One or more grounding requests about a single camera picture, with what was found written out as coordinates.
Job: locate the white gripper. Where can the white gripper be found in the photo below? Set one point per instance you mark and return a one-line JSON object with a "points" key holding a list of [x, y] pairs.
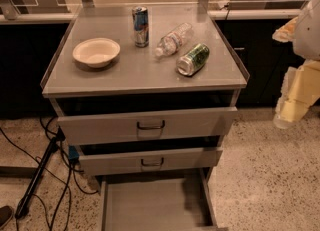
{"points": [[308, 35]]}

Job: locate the clear plastic water bottle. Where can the clear plastic water bottle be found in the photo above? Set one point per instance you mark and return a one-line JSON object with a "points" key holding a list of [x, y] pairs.
{"points": [[174, 40]]}

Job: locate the grey top drawer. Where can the grey top drawer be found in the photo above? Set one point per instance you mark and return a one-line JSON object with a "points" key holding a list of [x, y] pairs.
{"points": [[117, 128]]}

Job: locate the grey drawer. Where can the grey drawer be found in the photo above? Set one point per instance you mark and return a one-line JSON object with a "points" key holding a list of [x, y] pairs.
{"points": [[124, 163], [117, 128], [176, 200]]}

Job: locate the grey drawer cabinet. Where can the grey drawer cabinet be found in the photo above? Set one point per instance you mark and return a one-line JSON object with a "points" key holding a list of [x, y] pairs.
{"points": [[136, 81]]}

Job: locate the grey middle drawer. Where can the grey middle drawer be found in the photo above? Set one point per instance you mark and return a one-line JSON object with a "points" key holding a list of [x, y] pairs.
{"points": [[124, 163]]}

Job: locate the grey bottom drawer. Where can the grey bottom drawer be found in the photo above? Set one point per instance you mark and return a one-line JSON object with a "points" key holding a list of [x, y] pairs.
{"points": [[176, 200]]}

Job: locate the green soda can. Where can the green soda can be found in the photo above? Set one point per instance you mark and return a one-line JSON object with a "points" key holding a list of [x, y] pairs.
{"points": [[193, 60]]}

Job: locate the blue silver energy drink can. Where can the blue silver energy drink can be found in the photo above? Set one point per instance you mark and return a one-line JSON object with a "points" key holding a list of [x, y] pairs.
{"points": [[140, 26]]}

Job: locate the white bowl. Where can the white bowl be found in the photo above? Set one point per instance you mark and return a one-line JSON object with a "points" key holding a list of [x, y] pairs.
{"points": [[96, 52]]}

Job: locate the blue box under cabinet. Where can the blue box under cabinet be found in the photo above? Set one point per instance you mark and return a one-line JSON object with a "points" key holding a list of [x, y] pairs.
{"points": [[72, 153]]}

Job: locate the black bar on floor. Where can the black bar on floor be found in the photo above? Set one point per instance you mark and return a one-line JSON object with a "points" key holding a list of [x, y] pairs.
{"points": [[22, 208]]}

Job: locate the dark shoe tip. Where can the dark shoe tip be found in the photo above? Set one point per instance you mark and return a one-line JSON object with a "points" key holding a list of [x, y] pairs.
{"points": [[6, 214]]}

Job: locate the black top drawer handle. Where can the black top drawer handle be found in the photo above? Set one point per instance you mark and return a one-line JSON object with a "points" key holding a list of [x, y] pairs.
{"points": [[151, 127]]}

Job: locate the black drawer handle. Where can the black drawer handle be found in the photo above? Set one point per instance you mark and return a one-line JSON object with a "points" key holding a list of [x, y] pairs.
{"points": [[155, 163], [151, 127]]}

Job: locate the black middle drawer handle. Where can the black middle drawer handle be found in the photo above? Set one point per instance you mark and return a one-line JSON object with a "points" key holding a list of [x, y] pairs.
{"points": [[155, 163]]}

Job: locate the far left metal bracket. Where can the far left metal bracket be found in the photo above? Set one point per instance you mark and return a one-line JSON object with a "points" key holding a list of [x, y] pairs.
{"points": [[8, 9]]}

